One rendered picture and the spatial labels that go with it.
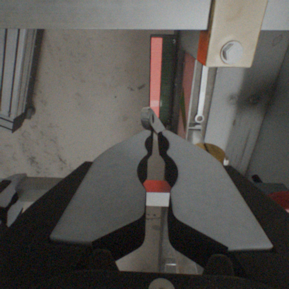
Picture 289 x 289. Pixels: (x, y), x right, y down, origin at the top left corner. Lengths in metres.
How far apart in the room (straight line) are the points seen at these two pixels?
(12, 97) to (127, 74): 0.56
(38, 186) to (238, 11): 0.35
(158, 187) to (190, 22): 0.23
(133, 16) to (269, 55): 0.36
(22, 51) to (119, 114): 0.54
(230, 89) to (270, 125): 0.13
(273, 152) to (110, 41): 0.87
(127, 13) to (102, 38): 0.88
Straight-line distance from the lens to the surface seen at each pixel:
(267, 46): 0.53
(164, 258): 0.79
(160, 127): 0.15
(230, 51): 0.23
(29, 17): 0.27
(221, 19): 0.24
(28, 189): 0.38
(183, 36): 0.39
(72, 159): 1.44
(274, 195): 0.34
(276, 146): 0.54
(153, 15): 0.24
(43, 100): 1.31
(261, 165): 0.59
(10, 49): 1.04
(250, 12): 0.25
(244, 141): 0.59
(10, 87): 1.09
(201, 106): 0.42
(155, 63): 0.39
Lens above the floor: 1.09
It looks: 59 degrees down
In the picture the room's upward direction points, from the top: 176 degrees counter-clockwise
